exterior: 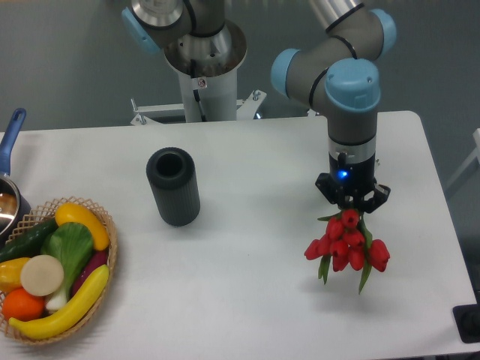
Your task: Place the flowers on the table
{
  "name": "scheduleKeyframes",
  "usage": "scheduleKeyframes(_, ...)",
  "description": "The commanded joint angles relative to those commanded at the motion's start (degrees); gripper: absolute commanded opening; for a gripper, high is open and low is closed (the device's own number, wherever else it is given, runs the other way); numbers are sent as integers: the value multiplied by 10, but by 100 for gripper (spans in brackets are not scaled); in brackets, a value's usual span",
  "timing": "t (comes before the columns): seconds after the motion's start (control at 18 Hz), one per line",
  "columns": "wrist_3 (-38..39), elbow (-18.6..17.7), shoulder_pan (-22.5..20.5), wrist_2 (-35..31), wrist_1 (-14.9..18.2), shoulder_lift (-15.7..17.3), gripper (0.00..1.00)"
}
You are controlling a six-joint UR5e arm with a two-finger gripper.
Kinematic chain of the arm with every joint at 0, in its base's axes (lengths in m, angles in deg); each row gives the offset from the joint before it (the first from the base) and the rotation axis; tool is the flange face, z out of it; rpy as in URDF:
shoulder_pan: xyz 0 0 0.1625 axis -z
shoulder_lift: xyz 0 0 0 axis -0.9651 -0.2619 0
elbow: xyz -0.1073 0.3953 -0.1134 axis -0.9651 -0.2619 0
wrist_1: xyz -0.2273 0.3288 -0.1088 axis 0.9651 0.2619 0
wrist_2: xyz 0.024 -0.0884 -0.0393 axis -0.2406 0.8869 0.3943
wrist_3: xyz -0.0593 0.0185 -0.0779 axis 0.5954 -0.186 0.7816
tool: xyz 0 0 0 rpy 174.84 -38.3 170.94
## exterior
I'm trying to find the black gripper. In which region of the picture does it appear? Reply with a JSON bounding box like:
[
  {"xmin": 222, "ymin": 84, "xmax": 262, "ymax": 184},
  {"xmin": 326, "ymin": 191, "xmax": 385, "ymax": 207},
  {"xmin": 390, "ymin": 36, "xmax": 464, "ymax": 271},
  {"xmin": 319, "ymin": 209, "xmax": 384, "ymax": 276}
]
[{"xmin": 315, "ymin": 152, "xmax": 391, "ymax": 214}]

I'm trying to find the red tulip bouquet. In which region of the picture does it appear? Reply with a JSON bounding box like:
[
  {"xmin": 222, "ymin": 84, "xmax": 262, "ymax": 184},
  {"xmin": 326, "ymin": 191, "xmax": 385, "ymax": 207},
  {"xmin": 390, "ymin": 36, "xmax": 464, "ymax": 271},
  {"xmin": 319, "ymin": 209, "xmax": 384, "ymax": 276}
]
[{"xmin": 304, "ymin": 208, "xmax": 391, "ymax": 293}]

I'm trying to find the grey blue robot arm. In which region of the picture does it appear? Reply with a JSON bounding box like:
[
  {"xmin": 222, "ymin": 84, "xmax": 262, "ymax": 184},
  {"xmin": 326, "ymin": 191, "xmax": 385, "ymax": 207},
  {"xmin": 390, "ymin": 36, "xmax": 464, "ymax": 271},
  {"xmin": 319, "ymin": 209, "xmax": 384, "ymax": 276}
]
[{"xmin": 121, "ymin": 1, "xmax": 397, "ymax": 213}]

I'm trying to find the black device at edge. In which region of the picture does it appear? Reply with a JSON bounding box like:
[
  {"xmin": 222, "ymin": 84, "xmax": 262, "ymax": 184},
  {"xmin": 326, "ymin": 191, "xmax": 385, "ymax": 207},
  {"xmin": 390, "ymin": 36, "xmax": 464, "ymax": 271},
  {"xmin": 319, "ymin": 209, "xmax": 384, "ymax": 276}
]
[{"xmin": 452, "ymin": 304, "xmax": 479, "ymax": 344}]

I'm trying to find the dark grey ribbed vase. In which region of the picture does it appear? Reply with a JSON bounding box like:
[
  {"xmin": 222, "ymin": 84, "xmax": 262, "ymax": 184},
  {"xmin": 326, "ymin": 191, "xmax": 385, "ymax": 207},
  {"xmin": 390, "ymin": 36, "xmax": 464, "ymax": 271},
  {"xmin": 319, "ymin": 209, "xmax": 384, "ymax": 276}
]
[{"xmin": 146, "ymin": 147, "xmax": 200, "ymax": 227}]

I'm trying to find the purple eggplant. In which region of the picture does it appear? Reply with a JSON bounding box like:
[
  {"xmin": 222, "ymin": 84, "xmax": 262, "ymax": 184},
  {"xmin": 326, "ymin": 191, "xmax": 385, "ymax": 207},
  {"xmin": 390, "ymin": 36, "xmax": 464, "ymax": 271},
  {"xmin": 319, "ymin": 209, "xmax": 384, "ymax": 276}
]
[{"xmin": 70, "ymin": 250, "xmax": 108, "ymax": 297}]

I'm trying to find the green bok choy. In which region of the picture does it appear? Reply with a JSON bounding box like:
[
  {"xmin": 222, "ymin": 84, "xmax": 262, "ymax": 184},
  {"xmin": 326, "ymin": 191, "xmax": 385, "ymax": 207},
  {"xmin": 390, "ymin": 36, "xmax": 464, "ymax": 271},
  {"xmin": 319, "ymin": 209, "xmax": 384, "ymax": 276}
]
[{"xmin": 40, "ymin": 222, "xmax": 93, "ymax": 314}]

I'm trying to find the yellow squash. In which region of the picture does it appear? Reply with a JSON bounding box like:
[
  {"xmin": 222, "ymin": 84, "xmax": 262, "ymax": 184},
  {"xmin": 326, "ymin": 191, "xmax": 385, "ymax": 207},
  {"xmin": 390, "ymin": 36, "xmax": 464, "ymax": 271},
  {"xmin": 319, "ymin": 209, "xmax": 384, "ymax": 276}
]
[{"xmin": 55, "ymin": 202, "xmax": 110, "ymax": 251}]

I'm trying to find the woven wicker basket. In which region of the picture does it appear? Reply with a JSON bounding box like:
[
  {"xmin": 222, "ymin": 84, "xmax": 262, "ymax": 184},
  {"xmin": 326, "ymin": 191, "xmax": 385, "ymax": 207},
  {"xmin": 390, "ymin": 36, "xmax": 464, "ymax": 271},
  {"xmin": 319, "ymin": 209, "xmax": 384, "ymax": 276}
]
[{"xmin": 1, "ymin": 196, "xmax": 118, "ymax": 345}]

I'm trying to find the yellow banana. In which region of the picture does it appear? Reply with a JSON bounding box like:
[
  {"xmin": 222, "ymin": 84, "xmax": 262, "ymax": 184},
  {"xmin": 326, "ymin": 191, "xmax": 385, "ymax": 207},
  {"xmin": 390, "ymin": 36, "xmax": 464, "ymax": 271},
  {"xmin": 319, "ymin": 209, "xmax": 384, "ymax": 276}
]
[{"xmin": 8, "ymin": 265, "xmax": 110, "ymax": 341}]

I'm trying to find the beige round radish slice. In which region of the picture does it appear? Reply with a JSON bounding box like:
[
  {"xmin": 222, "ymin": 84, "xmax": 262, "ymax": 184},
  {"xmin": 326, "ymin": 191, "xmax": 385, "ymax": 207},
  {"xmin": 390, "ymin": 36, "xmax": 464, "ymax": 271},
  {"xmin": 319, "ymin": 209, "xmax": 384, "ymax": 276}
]
[{"xmin": 20, "ymin": 255, "xmax": 64, "ymax": 296}]

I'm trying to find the green cucumber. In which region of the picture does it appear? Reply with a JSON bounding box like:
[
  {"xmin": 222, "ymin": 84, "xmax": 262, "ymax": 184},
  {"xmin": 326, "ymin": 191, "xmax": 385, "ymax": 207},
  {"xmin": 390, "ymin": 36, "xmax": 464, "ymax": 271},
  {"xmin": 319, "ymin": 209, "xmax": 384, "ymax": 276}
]
[{"xmin": 1, "ymin": 218, "xmax": 58, "ymax": 263}]

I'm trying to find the yellow bell pepper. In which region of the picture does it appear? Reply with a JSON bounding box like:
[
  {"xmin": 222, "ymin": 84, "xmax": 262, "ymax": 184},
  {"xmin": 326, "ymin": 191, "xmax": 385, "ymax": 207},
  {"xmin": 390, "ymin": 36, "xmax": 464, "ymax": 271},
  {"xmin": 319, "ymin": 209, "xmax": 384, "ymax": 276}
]
[{"xmin": 0, "ymin": 257, "xmax": 30, "ymax": 293}]

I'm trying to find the orange fruit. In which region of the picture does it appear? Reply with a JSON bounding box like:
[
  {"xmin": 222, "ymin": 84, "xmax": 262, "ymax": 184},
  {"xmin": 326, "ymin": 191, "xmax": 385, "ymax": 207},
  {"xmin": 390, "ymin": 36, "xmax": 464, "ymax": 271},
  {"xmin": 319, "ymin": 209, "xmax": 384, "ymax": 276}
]
[{"xmin": 1, "ymin": 288, "xmax": 44, "ymax": 321}]

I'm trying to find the white frame at right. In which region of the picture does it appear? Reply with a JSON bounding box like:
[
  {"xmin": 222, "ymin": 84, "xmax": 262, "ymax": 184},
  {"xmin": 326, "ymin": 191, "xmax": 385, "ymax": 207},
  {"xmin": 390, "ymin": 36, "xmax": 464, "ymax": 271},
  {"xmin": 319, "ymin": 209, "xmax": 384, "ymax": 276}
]
[{"xmin": 444, "ymin": 128, "xmax": 479, "ymax": 198}]

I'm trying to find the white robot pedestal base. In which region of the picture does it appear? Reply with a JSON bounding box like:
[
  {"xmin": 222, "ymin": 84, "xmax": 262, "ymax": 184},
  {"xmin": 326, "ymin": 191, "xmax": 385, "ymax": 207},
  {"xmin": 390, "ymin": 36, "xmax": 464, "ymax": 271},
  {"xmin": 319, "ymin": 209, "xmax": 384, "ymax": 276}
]
[{"xmin": 130, "ymin": 20, "xmax": 267, "ymax": 125}]

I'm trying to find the blue handled saucepan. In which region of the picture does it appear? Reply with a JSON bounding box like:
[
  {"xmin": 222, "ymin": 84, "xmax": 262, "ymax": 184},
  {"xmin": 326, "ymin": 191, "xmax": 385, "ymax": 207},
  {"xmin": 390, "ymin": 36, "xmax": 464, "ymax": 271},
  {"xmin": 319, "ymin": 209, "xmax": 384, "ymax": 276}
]
[{"xmin": 1, "ymin": 108, "xmax": 31, "ymax": 247}]

